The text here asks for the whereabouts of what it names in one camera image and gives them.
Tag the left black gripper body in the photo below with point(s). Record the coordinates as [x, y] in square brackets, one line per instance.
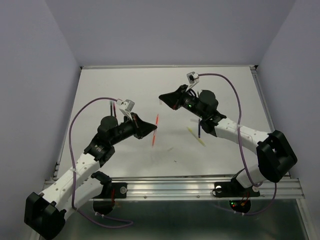
[126, 129]

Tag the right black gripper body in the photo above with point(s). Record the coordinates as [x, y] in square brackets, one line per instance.
[189, 103]

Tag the orange pen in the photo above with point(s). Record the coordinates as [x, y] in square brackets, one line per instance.
[155, 131]

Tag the green pen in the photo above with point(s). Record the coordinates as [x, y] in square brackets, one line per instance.
[111, 108]

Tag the red pen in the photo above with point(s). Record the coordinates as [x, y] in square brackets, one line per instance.
[114, 109]

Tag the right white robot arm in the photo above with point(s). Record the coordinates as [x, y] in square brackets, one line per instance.
[275, 156]

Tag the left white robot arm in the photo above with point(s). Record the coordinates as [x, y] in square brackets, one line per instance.
[46, 212]

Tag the purple pen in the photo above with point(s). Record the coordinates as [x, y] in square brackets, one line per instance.
[199, 128]

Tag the yellow pen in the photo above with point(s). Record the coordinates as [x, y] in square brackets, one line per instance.
[195, 136]

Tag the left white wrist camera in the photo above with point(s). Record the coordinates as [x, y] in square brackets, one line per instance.
[126, 107]

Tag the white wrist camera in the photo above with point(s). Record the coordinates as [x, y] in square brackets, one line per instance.
[193, 79]
[126, 107]

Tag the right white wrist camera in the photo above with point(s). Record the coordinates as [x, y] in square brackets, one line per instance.
[193, 79]

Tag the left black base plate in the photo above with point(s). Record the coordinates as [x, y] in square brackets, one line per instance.
[114, 190]

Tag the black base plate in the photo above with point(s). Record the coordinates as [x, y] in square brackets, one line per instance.
[114, 190]
[232, 189]

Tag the aluminium mounting rail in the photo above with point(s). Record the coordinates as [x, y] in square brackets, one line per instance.
[187, 189]

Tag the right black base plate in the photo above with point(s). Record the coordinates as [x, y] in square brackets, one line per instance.
[232, 189]

